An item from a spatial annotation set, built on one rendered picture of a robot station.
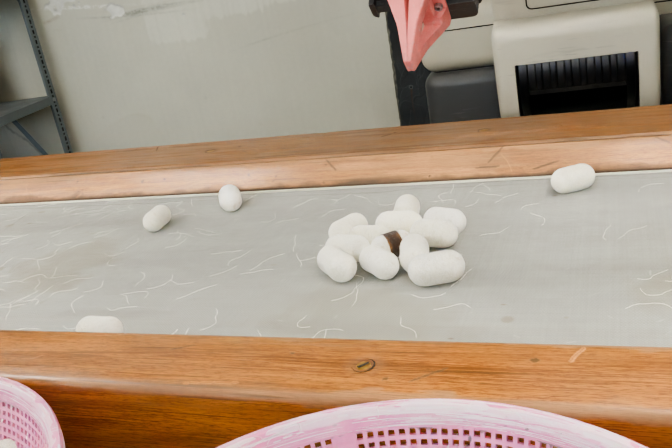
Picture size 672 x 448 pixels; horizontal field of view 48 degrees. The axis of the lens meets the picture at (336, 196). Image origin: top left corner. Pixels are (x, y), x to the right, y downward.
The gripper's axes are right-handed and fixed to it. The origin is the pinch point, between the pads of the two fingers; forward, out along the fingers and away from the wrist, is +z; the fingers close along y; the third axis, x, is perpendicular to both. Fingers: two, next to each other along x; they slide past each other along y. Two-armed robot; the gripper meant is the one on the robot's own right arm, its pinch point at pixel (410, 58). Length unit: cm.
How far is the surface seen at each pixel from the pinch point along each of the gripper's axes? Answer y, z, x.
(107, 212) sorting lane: -33.3, 9.1, 7.9
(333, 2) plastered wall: -75, -134, 131
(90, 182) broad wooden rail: -38.9, 4.0, 10.2
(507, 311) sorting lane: 9.4, 23.5, -4.7
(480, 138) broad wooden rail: 3.8, 1.0, 11.5
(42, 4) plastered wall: -188, -138, 114
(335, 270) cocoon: -2.4, 20.4, -3.7
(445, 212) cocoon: 3.6, 13.8, 1.3
